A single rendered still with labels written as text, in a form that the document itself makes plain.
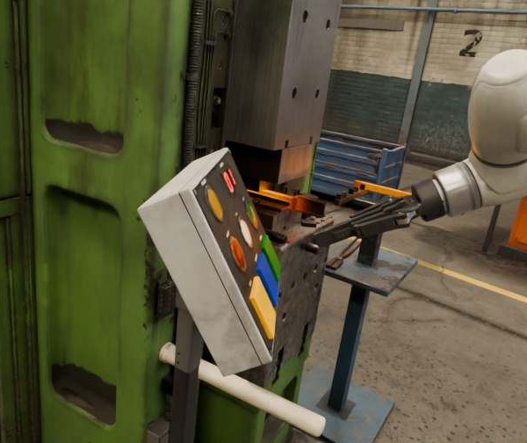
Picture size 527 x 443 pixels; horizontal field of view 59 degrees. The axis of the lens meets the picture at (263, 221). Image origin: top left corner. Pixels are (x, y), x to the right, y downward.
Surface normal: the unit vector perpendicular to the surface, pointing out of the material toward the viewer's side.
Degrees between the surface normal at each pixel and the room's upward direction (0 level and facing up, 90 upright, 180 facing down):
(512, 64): 47
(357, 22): 90
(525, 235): 89
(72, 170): 90
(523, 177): 114
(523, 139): 129
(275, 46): 90
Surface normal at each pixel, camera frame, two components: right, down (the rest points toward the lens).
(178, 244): -0.07, 0.31
